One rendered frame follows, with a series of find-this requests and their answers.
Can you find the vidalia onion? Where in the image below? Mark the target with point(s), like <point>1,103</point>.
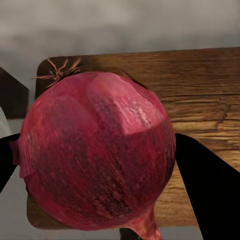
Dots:
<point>96,150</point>

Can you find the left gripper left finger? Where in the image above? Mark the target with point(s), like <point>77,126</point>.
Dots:
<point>6,160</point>

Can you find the cutting board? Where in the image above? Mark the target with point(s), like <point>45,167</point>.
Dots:
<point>200,91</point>

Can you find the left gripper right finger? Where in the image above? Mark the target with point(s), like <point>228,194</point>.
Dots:
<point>213,187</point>

